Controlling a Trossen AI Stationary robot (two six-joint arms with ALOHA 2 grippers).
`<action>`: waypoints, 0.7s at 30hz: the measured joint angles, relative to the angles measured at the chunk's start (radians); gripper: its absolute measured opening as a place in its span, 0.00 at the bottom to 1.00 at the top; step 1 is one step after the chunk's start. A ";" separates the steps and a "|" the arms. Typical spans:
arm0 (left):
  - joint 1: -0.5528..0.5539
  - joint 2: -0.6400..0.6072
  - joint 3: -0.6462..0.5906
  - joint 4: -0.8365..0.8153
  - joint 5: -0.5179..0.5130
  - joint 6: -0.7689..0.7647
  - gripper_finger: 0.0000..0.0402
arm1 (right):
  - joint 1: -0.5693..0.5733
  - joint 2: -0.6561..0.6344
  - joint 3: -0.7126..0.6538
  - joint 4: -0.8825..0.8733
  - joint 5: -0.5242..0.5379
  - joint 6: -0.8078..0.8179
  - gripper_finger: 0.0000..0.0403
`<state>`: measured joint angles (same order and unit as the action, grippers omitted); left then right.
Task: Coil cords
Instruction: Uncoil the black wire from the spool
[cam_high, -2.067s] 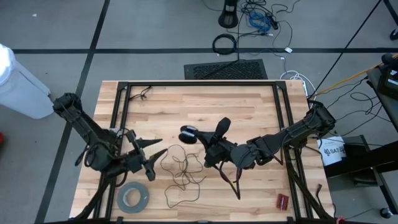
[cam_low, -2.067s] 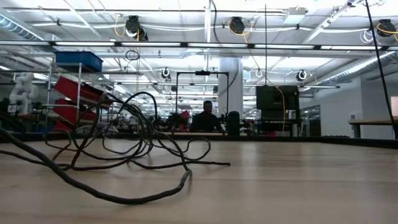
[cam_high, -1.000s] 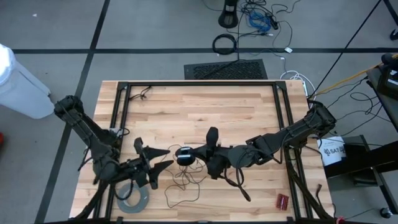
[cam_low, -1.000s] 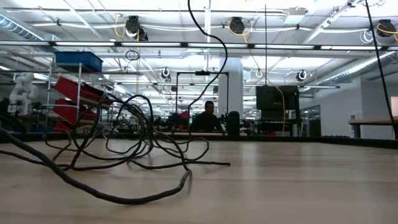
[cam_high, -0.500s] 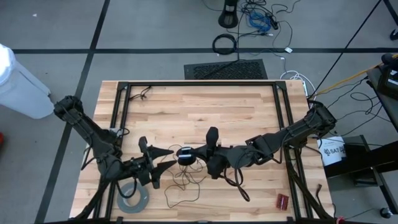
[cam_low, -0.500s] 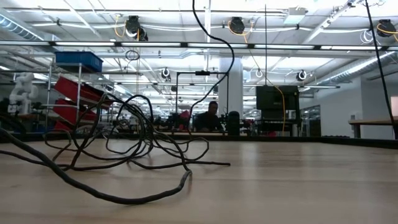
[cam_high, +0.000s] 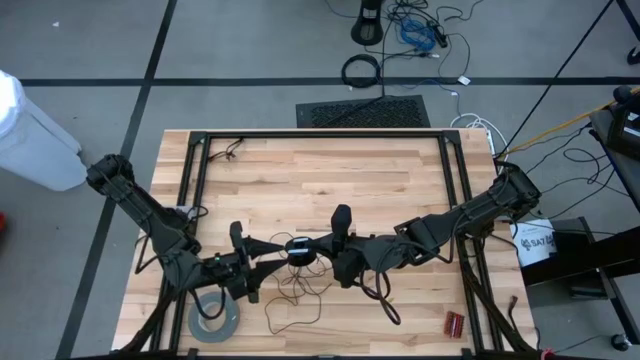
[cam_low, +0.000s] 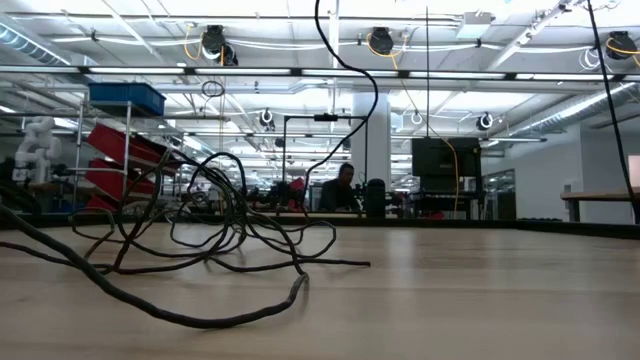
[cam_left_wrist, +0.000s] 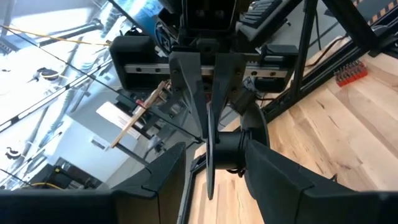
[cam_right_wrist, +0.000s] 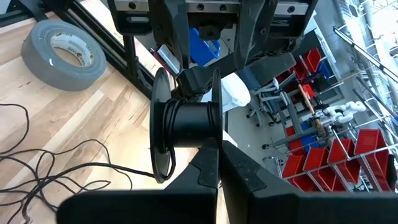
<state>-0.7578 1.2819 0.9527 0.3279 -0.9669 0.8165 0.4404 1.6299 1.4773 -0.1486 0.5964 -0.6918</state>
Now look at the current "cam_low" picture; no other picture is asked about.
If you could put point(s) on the white building column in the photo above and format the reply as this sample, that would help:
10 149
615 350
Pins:
384 150

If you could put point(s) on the blue plastic bin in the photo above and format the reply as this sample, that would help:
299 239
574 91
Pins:
125 97

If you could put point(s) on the thin black vertical pole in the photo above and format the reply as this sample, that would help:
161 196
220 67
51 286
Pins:
427 75

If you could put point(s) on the black monitor on cart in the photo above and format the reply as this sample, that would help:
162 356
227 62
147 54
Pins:
440 157

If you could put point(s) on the black cylindrical stand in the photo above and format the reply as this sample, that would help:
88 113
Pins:
376 200

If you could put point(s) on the black aluminium table frame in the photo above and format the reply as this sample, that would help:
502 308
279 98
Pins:
500 225

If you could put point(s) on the distant black gantry frame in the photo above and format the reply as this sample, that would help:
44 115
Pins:
325 117

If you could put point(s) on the white ceiling box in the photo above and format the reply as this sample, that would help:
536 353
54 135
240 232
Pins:
474 25

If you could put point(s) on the wooden workbench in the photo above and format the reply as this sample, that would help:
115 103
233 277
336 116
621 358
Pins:
600 196

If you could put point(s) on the red plastic bin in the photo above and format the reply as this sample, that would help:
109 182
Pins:
115 142
100 204
110 182

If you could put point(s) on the metal shelf rack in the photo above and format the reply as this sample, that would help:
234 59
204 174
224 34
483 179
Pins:
127 120

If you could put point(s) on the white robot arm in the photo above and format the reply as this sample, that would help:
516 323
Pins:
37 145

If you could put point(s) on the person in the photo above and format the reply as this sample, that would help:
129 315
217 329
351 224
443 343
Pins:
337 197

